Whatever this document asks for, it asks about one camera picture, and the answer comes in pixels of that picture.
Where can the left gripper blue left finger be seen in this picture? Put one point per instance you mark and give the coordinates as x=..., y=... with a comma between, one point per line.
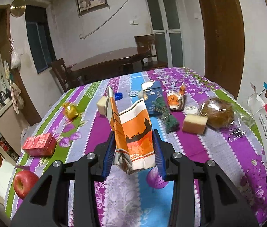
x=47, y=202

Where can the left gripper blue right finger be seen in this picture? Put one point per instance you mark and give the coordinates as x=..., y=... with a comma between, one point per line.
x=200, y=184

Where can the large orange white carton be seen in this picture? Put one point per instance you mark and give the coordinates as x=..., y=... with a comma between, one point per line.
x=133, y=135

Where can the small orange white carton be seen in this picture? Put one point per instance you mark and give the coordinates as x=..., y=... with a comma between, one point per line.
x=176, y=100

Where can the red apple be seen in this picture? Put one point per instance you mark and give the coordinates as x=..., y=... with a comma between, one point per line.
x=24, y=181

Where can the red paper box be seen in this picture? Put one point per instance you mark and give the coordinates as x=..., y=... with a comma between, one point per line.
x=41, y=145

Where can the brown bread in plastic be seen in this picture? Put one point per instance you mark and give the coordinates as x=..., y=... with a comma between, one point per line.
x=226, y=117

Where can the yellow sponge cube near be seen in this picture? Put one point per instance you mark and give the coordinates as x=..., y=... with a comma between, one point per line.
x=194, y=124

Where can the yellow sponge cube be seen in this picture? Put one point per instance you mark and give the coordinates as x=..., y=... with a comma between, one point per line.
x=194, y=124
x=101, y=104

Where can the purple floral striped tablecloth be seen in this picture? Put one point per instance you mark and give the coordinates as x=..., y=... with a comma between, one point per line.
x=143, y=198

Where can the green knitted cloth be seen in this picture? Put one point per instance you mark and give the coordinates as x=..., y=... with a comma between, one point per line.
x=170, y=122

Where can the gold foil wrapped candy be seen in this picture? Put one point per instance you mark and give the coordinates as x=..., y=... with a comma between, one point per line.
x=70, y=110

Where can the white round lid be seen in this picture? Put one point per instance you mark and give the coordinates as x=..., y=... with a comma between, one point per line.
x=190, y=109

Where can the yellow sponge cube far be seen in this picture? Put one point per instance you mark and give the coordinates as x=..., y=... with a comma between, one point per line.
x=101, y=104

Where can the black electric kettle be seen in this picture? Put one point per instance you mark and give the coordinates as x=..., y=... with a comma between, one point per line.
x=3, y=97

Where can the blue bottle cap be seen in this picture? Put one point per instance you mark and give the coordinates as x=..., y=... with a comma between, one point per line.
x=118, y=96

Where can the wooden chair left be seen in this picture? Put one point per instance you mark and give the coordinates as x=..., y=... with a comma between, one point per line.
x=66, y=79

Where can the wooden chair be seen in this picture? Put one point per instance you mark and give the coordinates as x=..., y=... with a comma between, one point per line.
x=147, y=45
x=66, y=79

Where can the blue milk carton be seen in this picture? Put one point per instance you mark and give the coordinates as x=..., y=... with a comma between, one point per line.
x=151, y=91

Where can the transparent round lid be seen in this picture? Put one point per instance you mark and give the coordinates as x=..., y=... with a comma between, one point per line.
x=133, y=93

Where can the brown wooden door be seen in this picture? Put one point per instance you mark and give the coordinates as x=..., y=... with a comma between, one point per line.
x=224, y=43

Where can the hanging white plastic bag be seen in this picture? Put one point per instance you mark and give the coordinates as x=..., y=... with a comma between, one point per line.
x=15, y=57

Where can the round dark wooden table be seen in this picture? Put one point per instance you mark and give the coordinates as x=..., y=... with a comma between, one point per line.
x=107, y=65

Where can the dark window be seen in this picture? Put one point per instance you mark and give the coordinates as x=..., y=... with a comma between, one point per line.
x=39, y=38

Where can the wooden chair right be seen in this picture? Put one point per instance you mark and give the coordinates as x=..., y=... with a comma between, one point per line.
x=147, y=45

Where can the white glass double door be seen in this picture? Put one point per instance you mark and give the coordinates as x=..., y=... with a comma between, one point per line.
x=165, y=25

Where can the gold round wall clock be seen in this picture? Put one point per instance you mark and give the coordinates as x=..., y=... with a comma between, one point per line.
x=17, y=8

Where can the white wall switch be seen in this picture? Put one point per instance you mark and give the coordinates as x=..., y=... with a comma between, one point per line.
x=133, y=23

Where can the framed wall picture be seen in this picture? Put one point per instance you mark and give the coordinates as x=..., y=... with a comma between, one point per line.
x=85, y=6

